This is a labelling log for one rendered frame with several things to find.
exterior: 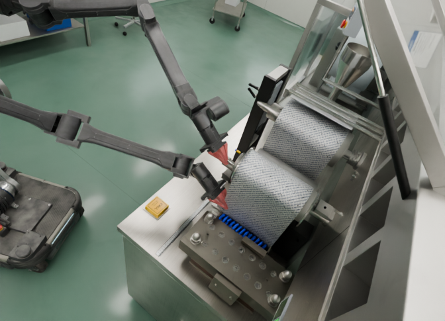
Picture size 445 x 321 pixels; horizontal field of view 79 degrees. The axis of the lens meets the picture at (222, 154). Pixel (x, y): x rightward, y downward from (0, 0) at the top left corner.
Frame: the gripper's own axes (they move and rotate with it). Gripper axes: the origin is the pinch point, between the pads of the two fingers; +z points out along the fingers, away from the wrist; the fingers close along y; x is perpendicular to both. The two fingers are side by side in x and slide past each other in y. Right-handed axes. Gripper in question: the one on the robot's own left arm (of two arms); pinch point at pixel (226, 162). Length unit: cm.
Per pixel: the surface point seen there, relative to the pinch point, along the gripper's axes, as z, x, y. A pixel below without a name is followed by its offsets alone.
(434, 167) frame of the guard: 0, 60, 18
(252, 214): 20.2, 3.2, 4.4
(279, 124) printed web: -1.4, 13.9, -19.6
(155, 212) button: 7.5, -33.8, 16.6
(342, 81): 4, 23, -70
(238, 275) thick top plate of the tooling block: 31.9, 0.4, 21.1
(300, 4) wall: -64, -159, -554
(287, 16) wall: -56, -193, -554
